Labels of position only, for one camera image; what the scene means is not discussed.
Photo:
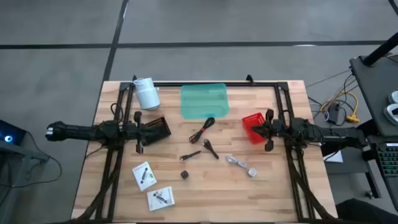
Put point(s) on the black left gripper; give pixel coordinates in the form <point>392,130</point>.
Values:
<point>136,132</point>

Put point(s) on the white rounded device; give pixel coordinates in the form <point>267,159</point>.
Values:
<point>394,97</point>
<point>392,114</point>

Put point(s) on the white paper sheet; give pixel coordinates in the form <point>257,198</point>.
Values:
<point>334,157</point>

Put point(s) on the black frame clamp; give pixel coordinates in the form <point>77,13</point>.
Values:
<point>134,78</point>
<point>249,80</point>

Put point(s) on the black power box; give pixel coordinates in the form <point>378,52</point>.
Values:
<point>334,112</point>

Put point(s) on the white printed booklet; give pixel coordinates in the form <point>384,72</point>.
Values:
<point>160,198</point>
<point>144,175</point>

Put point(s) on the small cube adapter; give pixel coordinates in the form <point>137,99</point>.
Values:
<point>184,175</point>

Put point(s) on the grey desk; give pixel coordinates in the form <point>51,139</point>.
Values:
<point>15,161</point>

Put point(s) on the black plastic basket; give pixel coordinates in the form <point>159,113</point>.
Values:
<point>164,124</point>

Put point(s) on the black aluminium table frame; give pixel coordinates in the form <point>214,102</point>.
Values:
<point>168,84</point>

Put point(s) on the computer with blue light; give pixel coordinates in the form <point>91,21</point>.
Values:
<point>9,132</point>

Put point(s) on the black side table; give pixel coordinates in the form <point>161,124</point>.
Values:
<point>376,93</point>

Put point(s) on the backlit black keyboard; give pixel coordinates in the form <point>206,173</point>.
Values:
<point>388,160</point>

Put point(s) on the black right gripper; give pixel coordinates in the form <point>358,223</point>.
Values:
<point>273,129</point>

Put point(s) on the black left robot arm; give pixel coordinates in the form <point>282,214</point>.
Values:
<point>77,132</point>

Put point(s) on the white cylinder device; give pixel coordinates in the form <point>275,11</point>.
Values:
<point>146,93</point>

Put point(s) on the black slanted pole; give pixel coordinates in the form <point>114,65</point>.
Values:
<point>379,51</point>

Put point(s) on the black keyboard desk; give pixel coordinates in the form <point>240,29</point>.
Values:
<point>388,186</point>

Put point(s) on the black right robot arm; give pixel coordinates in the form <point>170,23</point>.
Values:
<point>342,135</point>

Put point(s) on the red plastic basket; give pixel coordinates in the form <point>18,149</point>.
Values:
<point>248,121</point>

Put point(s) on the teal translucent plastic bin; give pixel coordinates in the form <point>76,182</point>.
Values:
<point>203,101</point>

